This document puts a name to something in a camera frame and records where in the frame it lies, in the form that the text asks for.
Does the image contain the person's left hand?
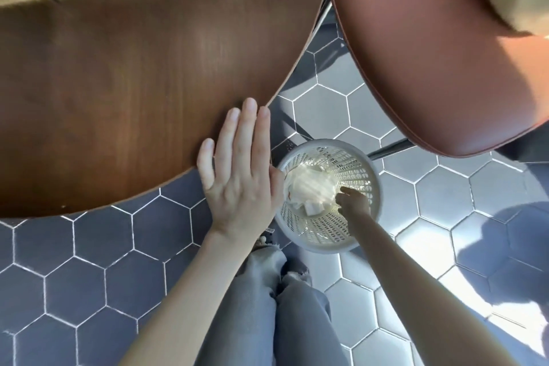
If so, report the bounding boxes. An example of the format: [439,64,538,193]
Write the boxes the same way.
[196,98,286,238]

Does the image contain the person's right hand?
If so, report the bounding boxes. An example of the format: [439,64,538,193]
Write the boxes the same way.
[335,186,372,220]

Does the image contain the person's right forearm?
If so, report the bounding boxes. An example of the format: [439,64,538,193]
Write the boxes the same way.
[347,211,522,366]

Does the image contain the person's left forearm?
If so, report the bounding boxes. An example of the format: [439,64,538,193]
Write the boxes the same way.
[114,226,275,366]

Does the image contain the crumpled white paper trash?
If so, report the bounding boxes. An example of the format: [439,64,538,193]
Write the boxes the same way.
[284,166,344,215]

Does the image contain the white plastic mesh wastebasket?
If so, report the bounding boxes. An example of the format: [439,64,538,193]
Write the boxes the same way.
[272,139,382,255]

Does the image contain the black metal chair leg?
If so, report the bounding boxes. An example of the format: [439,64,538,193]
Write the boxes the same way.
[368,138,416,161]

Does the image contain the grey frayed jeans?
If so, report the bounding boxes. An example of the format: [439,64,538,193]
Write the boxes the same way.
[195,243,350,366]

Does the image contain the brown leather chair seat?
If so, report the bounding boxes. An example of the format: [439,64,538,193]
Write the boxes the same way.
[328,0,549,160]

